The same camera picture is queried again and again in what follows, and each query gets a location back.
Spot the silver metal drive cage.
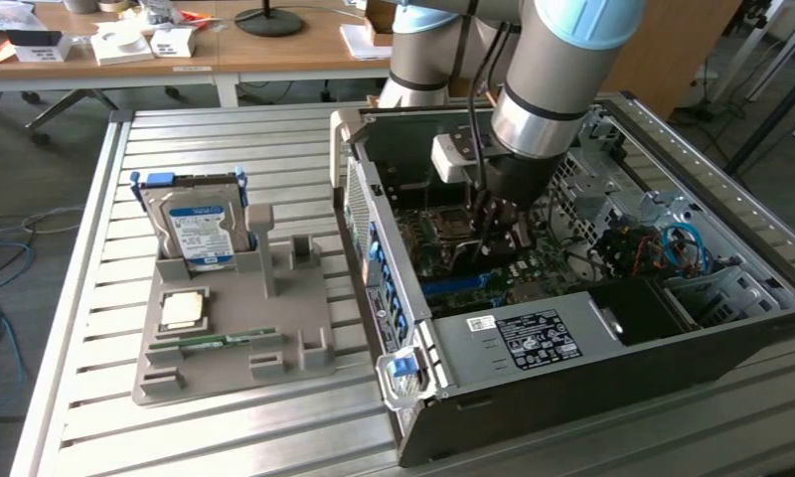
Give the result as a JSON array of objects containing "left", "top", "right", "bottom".
[{"left": 549, "top": 146, "right": 795, "bottom": 330}]

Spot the black round lamp base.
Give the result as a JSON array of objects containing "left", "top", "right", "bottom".
[{"left": 234, "top": 0, "right": 304, "bottom": 39}]

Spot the white box with roll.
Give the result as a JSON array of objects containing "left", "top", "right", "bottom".
[{"left": 90, "top": 20, "right": 156, "bottom": 67}]

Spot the black open PC case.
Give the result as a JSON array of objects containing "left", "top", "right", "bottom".
[{"left": 329, "top": 91, "right": 795, "bottom": 468}]

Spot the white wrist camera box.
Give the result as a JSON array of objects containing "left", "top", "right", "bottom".
[{"left": 430, "top": 129, "right": 490, "bottom": 184}]

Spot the green motherboard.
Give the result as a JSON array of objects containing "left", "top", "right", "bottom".
[{"left": 397, "top": 183, "right": 598, "bottom": 319}]

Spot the black NVIDIA graphics card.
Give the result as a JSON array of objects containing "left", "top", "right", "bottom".
[{"left": 435, "top": 218, "right": 538, "bottom": 275}]

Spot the black desk leg with caster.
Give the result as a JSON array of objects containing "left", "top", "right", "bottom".
[{"left": 23, "top": 87, "right": 122, "bottom": 146}]

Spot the dark metal frame post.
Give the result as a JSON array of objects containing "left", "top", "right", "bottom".
[{"left": 721, "top": 59, "right": 795, "bottom": 175}]

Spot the hard disk in blue caddy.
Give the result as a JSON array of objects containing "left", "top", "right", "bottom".
[{"left": 128, "top": 167, "right": 262, "bottom": 273}]

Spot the grey floor cable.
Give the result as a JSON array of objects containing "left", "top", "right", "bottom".
[{"left": 0, "top": 206, "right": 86, "bottom": 235}]

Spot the CPU socket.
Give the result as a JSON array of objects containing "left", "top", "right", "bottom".
[{"left": 426, "top": 206, "right": 479, "bottom": 244}]

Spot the blue SATA wire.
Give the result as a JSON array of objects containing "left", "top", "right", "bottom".
[{"left": 660, "top": 223, "right": 714, "bottom": 279}]

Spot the white paper stack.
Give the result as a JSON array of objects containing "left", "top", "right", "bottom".
[{"left": 338, "top": 23, "right": 394, "bottom": 62}]

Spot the wooden cabinet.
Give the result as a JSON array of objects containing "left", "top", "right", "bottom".
[{"left": 602, "top": 0, "right": 748, "bottom": 120}]

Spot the white box with black lid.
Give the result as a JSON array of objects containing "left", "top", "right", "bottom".
[{"left": 4, "top": 29, "right": 75, "bottom": 65}]

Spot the coloured power wire bundle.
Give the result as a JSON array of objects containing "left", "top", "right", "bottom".
[{"left": 609, "top": 228, "right": 678, "bottom": 279}]

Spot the loose green RAM stick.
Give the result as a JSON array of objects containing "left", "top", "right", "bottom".
[{"left": 152, "top": 326, "right": 284, "bottom": 352}]

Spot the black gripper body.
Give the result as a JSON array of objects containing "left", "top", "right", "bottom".
[{"left": 483, "top": 153, "right": 570, "bottom": 209}]

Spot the silver CPU chip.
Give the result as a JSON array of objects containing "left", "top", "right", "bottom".
[{"left": 160, "top": 292, "right": 207, "bottom": 330}]

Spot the blue floor cable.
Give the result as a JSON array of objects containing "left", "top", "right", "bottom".
[{"left": 0, "top": 218, "right": 36, "bottom": 423}]

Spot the clear plastic bag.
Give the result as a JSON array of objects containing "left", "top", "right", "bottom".
[{"left": 0, "top": 0, "right": 48, "bottom": 32}]

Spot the grey power supply unit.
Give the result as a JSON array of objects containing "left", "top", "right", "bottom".
[{"left": 433, "top": 291, "right": 624, "bottom": 390}]

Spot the brown cardboard box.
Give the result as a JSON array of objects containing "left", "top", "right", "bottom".
[{"left": 363, "top": 0, "right": 399, "bottom": 35}]

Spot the blue case latch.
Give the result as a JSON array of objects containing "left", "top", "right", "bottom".
[{"left": 383, "top": 355, "right": 418, "bottom": 385}]

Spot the small white box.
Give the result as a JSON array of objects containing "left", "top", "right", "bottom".
[{"left": 148, "top": 27, "right": 198, "bottom": 59}]

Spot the grey parts rack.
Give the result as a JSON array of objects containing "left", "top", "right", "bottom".
[{"left": 130, "top": 203, "right": 339, "bottom": 408}]

